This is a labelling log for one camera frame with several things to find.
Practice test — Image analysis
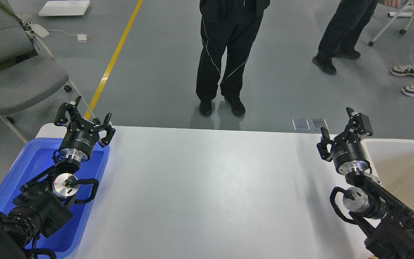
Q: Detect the metal floor plate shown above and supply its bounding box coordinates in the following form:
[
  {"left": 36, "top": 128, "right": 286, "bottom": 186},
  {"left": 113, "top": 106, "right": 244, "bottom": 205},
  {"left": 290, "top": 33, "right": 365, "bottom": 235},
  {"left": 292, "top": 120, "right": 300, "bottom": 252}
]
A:
[
  {"left": 292, "top": 119, "right": 311, "bottom": 131},
  {"left": 310, "top": 118, "right": 329, "bottom": 131}
]

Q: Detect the person in striped black trousers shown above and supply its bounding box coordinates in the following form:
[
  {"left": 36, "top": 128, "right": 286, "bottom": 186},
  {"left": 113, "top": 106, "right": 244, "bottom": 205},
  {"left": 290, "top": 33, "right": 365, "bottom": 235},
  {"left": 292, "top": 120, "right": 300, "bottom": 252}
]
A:
[{"left": 195, "top": 0, "right": 271, "bottom": 117}]

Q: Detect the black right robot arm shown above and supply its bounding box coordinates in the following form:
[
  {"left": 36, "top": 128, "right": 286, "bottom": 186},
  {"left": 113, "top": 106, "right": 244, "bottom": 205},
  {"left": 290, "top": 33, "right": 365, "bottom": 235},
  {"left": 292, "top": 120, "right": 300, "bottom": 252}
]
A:
[{"left": 317, "top": 107, "right": 414, "bottom": 259}]

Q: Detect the grey office chair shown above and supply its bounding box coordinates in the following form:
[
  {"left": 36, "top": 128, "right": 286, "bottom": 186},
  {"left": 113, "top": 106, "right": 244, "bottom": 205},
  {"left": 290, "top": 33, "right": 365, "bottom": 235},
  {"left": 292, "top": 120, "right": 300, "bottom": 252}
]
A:
[{"left": 0, "top": 0, "right": 79, "bottom": 143}]

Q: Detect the white power adapter with cable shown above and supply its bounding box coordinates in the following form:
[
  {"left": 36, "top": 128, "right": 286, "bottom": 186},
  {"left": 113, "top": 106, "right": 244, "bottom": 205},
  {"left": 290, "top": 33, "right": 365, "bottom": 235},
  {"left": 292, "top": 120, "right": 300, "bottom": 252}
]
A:
[{"left": 47, "top": 29, "right": 90, "bottom": 42}]

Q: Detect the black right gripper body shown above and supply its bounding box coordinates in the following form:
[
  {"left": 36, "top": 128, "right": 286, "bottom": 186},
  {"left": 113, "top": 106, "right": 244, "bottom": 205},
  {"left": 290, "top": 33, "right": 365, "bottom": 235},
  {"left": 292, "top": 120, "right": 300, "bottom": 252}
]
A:
[{"left": 331, "top": 136, "right": 370, "bottom": 176}]

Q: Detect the blue plastic bin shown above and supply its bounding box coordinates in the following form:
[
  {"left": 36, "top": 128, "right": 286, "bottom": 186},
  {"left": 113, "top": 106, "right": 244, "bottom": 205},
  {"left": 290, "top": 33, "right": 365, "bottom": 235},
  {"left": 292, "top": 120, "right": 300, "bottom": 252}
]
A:
[{"left": 0, "top": 137, "right": 110, "bottom": 259}]

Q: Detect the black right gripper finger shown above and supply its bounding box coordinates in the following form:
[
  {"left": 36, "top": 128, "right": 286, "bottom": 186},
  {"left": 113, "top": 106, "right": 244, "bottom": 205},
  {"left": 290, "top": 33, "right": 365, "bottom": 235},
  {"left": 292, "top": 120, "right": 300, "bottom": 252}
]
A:
[
  {"left": 341, "top": 107, "right": 373, "bottom": 142},
  {"left": 316, "top": 127, "right": 337, "bottom": 162}
]

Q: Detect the left metal floor plate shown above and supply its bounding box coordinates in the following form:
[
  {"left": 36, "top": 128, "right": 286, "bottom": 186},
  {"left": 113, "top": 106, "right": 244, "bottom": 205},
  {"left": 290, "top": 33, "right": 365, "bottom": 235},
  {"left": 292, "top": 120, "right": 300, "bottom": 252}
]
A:
[{"left": 292, "top": 119, "right": 311, "bottom": 131}]

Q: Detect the white flat base plate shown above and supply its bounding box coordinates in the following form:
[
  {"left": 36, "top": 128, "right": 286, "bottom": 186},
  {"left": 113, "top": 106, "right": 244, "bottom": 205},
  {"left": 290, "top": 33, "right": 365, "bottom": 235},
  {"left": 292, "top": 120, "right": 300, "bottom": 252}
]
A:
[{"left": 38, "top": 0, "right": 90, "bottom": 17}]

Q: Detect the beige plastic bin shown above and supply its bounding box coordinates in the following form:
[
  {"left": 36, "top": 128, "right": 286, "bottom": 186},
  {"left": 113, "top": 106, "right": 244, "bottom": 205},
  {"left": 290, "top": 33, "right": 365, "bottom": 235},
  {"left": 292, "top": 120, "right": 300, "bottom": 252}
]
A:
[{"left": 362, "top": 139, "right": 414, "bottom": 210}]

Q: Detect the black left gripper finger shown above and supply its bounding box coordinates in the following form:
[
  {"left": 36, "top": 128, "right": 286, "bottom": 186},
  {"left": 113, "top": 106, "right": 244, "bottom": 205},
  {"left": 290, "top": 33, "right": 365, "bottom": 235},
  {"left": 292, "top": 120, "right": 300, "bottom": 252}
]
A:
[
  {"left": 54, "top": 95, "right": 84, "bottom": 127},
  {"left": 94, "top": 113, "right": 116, "bottom": 147}
]

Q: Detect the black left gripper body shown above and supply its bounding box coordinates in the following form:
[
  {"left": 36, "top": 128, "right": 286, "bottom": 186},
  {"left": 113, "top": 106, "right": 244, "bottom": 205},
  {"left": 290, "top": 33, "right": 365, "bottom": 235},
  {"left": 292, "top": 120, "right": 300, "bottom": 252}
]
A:
[{"left": 59, "top": 122, "right": 99, "bottom": 162}]

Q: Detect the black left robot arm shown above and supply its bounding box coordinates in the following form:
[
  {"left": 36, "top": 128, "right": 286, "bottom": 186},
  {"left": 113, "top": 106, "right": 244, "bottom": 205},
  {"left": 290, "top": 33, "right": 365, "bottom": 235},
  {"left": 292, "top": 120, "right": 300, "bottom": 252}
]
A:
[{"left": 0, "top": 96, "right": 115, "bottom": 259}]

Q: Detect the right metal floor plate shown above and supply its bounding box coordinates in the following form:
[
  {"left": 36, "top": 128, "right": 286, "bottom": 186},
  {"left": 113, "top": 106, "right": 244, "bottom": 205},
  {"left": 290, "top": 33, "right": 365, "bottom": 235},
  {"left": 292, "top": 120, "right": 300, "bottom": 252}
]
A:
[{"left": 310, "top": 118, "right": 329, "bottom": 131}]

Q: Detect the person in plain black trousers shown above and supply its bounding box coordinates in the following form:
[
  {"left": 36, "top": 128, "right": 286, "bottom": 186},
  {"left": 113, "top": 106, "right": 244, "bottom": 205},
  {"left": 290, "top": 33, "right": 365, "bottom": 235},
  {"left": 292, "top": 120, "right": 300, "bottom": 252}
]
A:
[{"left": 312, "top": 0, "right": 378, "bottom": 75}]

